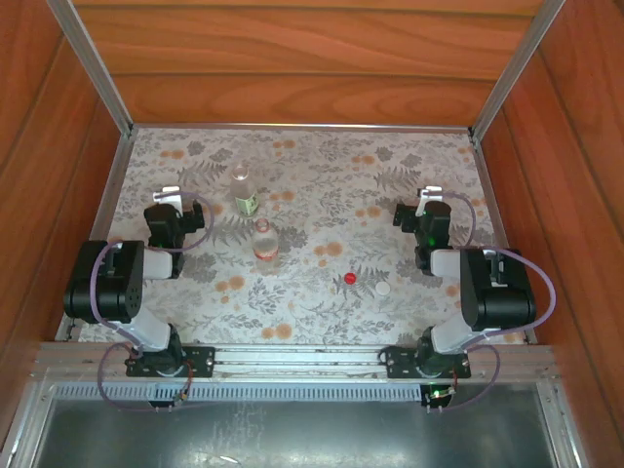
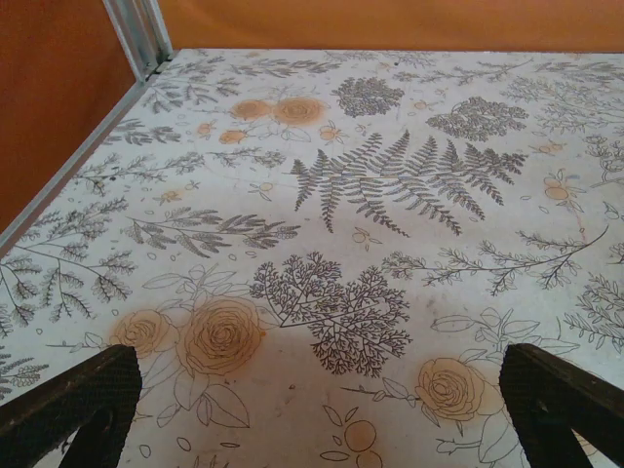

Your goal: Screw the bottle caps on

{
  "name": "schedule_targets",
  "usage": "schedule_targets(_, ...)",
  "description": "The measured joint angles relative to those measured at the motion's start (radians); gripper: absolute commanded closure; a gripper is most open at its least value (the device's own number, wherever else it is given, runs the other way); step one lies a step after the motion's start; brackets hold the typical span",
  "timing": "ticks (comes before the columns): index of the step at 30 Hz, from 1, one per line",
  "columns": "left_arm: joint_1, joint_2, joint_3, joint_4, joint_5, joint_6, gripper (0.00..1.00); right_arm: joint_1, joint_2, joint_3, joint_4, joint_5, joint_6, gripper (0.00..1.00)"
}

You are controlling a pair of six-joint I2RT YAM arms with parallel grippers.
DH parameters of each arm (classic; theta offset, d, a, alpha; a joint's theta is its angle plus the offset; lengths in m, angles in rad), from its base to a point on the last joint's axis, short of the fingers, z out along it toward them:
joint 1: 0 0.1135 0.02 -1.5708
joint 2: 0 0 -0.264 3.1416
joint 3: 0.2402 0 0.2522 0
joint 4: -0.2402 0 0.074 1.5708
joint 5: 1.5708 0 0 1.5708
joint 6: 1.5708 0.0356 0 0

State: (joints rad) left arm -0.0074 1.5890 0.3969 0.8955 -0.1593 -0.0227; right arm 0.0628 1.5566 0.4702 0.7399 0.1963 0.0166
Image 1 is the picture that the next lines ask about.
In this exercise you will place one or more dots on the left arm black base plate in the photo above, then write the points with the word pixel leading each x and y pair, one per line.
pixel 202 361

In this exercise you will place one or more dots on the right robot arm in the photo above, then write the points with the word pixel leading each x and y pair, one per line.
pixel 502 297

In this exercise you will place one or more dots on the aluminium frame post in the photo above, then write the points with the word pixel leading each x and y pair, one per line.
pixel 92 63
pixel 517 63

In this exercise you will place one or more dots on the small connector board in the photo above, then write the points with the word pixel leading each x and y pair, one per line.
pixel 439 394
pixel 180 399

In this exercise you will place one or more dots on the grey metal sheet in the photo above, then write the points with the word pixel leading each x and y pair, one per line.
pixel 292 434

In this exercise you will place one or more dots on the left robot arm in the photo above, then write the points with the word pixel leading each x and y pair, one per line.
pixel 97 287

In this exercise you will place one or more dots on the aluminium cross rail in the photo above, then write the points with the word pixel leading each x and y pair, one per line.
pixel 292 125

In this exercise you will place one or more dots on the floral tablecloth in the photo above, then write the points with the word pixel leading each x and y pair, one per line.
pixel 312 302

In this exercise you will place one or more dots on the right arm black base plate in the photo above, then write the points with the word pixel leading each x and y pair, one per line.
pixel 397 363

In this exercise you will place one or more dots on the white bottle cap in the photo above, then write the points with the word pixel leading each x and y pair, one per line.
pixel 382 288

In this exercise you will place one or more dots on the aluminium side rail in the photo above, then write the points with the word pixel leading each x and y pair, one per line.
pixel 113 195
pixel 483 195

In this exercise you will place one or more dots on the aluminium mounting rail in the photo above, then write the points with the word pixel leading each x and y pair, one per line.
pixel 292 358

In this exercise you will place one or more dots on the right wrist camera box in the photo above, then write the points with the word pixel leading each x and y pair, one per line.
pixel 431 190

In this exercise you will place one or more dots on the clear bottle green label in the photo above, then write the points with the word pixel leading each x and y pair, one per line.
pixel 246 200

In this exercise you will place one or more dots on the red bottle cap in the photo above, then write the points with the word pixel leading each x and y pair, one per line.
pixel 350 278

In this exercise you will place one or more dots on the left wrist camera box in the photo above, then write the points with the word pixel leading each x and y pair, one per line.
pixel 168 194

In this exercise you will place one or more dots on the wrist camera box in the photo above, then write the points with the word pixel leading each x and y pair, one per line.
pixel 431 190
pixel 168 194

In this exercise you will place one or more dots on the clear bottle red label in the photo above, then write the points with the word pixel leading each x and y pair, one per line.
pixel 265 253

